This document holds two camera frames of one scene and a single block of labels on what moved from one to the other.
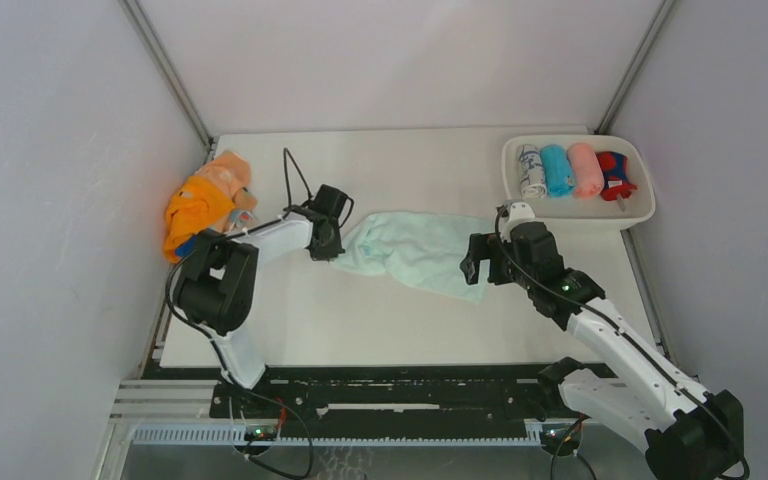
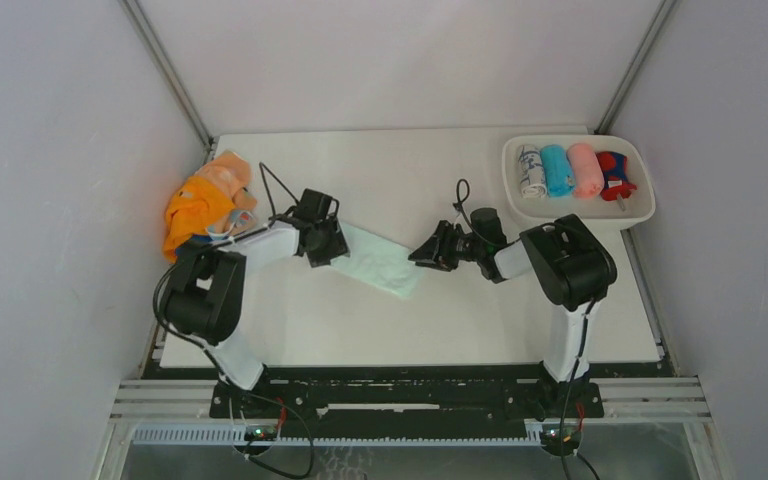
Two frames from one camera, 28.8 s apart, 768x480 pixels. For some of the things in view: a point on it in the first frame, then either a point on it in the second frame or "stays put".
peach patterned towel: [232, 171] stays put
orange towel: [193, 207] stays put
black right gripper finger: [478, 249] -> [440, 251]
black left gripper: [330, 253] stays put
